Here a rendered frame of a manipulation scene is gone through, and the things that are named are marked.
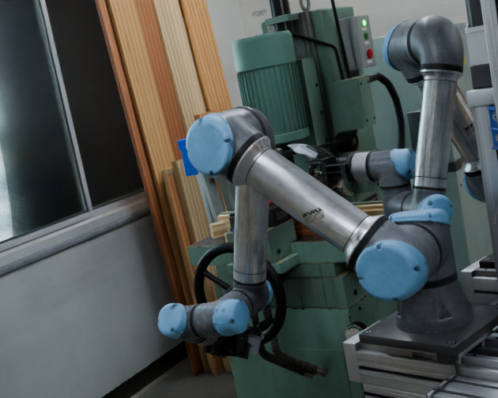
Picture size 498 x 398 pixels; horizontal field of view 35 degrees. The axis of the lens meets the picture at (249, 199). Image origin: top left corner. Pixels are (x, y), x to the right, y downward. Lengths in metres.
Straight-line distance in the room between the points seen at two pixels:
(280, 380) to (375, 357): 0.70
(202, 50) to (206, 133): 2.73
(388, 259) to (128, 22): 2.59
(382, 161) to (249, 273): 0.43
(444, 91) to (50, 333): 2.12
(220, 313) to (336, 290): 0.54
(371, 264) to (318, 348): 0.84
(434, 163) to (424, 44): 0.27
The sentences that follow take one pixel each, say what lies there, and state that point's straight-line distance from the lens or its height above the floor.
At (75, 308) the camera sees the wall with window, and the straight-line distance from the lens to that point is 3.50.
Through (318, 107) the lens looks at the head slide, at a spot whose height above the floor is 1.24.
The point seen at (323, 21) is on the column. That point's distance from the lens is 2.39.
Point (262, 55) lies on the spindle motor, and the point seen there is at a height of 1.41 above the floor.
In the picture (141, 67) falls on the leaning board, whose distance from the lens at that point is 3.77.
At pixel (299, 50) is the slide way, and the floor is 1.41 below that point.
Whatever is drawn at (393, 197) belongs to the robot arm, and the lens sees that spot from 1.91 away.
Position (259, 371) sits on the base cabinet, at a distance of 2.37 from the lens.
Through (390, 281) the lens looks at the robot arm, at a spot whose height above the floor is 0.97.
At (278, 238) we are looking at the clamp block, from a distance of 2.10.
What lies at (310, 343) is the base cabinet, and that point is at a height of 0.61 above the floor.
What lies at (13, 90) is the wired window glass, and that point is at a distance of 3.45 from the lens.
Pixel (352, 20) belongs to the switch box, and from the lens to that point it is 2.44.
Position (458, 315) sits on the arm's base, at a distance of 1.58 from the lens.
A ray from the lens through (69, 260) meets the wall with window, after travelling 3.47.
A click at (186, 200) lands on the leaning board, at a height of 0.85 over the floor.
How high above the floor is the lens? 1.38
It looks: 9 degrees down
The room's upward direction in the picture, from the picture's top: 11 degrees counter-clockwise
